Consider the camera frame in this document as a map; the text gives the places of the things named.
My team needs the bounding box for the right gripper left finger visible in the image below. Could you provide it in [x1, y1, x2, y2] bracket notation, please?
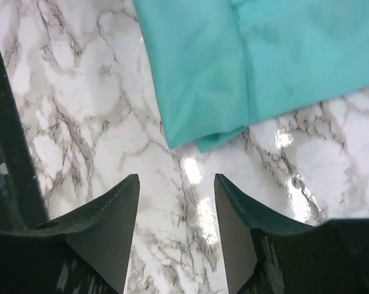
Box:
[36, 174, 140, 293]

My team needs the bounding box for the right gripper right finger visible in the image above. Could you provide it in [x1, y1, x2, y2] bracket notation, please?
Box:
[215, 174, 316, 293]

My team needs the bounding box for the teal t shirt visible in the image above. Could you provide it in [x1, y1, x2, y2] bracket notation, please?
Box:
[134, 1, 369, 151]

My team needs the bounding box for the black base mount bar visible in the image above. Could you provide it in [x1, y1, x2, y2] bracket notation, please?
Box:
[0, 52, 48, 231]

